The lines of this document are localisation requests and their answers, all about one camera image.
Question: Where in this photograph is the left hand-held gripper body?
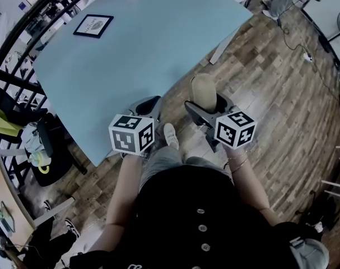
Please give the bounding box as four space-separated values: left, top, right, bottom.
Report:
108 109 161 159

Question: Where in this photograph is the light wooden table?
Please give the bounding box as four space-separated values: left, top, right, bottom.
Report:
0 147 75 246

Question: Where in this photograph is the thin gold bracelet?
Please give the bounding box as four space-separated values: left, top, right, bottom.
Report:
227 150 248 162
230 158 249 173

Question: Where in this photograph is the person's white shoe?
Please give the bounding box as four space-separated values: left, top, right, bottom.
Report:
163 123 180 151

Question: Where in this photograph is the black office chair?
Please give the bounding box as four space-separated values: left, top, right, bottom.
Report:
0 85 88 187

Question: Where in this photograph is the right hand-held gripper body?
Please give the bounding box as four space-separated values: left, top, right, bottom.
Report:
206 109 257 152

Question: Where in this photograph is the green jacket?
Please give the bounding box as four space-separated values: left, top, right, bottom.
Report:
0 102 24 137

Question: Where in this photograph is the black metal railing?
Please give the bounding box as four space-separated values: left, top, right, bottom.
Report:
0 0 111 114

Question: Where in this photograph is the light blue table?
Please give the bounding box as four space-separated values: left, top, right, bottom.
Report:
32 0 254 168

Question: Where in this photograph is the person's black shirt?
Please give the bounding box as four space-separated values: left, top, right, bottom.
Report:
70 165 296 269

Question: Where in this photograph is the person's left forearm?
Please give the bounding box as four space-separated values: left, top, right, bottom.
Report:
105 154 144 226

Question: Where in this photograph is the grey pouch with strap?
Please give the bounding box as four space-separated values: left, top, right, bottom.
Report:
288 236 330 269

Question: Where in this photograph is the black floor cable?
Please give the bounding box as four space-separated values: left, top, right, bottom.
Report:
278 18 340 108

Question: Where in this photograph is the person's right forearm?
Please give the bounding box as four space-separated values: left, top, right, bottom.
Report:
225 147 274 224

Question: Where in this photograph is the small green tray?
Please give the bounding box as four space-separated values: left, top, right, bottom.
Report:
0 200 16 235

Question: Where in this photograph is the black picture frame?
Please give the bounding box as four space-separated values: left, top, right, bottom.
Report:
72 14 115 39

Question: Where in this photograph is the clear bag with yellow cup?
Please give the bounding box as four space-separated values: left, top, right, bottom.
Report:
21 123 53 175

